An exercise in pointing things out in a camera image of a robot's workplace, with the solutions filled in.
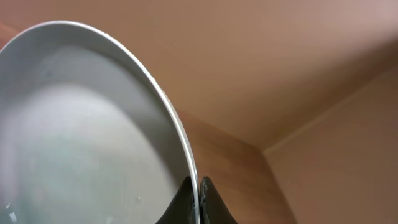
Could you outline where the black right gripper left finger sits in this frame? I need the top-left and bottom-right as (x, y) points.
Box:
(156, 177), (195, 224)

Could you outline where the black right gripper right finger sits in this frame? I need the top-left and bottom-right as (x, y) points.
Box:
(200, 176), (238, 224)

